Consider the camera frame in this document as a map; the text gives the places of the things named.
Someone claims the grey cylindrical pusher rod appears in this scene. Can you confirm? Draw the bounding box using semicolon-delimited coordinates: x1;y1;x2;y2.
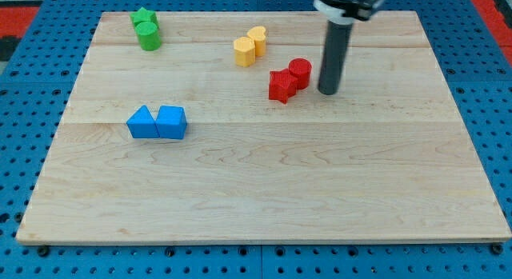
318;22;353;95

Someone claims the blue triangle block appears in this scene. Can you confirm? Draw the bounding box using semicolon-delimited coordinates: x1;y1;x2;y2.
126;106;159;139

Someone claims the red star block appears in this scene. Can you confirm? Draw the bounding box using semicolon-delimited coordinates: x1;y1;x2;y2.
268;69;298;104

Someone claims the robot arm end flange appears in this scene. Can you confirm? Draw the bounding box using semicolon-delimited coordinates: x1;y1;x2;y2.
313;0;385;25

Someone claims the red cylinder block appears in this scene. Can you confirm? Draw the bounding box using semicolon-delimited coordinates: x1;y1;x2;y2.
288;58;312;90

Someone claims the yellow heart block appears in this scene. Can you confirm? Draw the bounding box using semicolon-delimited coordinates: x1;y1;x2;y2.
246;26;266;57

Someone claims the blue cube block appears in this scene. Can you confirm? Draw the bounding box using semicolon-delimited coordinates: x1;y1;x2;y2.
155;106;187;140

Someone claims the wooden board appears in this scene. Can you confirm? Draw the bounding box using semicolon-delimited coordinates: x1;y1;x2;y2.
16;11;511;245

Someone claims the green star block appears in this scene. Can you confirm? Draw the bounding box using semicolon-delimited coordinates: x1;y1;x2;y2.
130;7;159;29

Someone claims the green cylinder block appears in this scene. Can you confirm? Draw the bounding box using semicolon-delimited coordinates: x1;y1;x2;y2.
135;22;162;51

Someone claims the yellow hexagon block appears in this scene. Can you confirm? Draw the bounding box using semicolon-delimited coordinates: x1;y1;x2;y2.
233;37;255;67

